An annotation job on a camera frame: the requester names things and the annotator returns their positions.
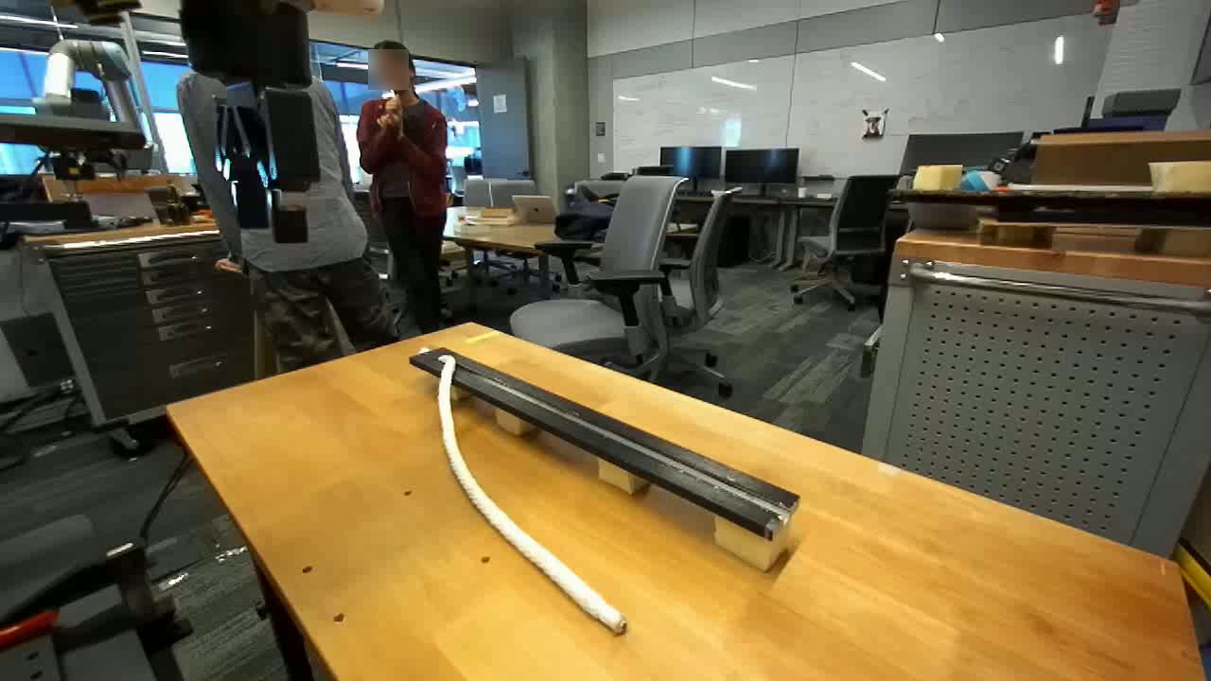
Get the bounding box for yellow foam block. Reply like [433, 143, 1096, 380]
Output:
[909, 159, 969, 198]
[1147, 157, 1211, 198]

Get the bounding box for black office chair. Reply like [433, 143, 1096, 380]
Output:
[790, 169, 904, 309]

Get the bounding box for wooden office desk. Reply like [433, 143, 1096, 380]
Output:
[439, 206, 574, 261]

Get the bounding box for black drawer cabinet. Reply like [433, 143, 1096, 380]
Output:
[20, 221, 256, 433]

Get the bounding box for grey perforated tool cabinet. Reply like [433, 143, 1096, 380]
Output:
[858, 225, 1211, 559]

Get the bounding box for white rope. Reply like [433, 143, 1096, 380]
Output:
[433, 352, 631, 641]

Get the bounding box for red handled tool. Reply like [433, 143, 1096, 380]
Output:
[0, 606, 65, 656]

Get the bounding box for light wooden support block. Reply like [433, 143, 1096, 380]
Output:
[489, 401, 541, 442]
[708, 508, 796, 577]
[595, 459, 656, 498]

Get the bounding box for black computer monitor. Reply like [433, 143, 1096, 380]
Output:
[724, 143, 807, 188]
[656, 143, 730, 184]

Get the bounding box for metal storage shelf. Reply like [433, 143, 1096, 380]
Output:
[0, 6, 171, 231]

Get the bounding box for person in maroon sweater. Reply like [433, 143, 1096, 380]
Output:
[352, 39, 455, 338]

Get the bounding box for grey office chair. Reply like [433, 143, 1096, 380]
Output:
[658, 182, 749, 396]
[508, 169, 694, 375]

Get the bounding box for black groove rail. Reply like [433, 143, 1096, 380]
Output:
[410, 343, 807, 545]

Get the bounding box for wooden box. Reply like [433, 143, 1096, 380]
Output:
[1029, 126, 1211, 188]

